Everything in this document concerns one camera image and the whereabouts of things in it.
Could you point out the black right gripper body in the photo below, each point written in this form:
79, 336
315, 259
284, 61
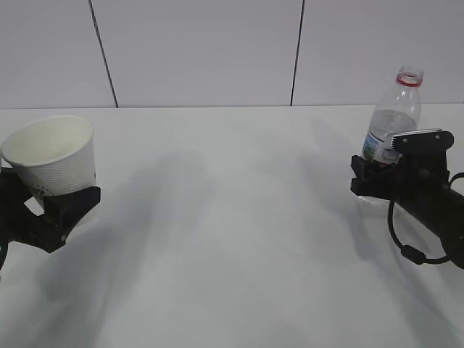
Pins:
416, 173

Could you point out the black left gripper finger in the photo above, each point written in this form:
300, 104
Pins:
14, 194
67, 210

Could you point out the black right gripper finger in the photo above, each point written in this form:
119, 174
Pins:
365, 170

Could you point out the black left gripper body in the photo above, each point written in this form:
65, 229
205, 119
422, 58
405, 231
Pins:
19, 224

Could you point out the white paper cup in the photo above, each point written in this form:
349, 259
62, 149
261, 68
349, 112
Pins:
53, 156

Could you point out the clear plastic water bottle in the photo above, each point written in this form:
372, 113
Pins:
397, 111

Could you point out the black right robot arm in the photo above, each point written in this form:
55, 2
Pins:
441, 211

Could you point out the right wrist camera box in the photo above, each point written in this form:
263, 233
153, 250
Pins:
422, 142

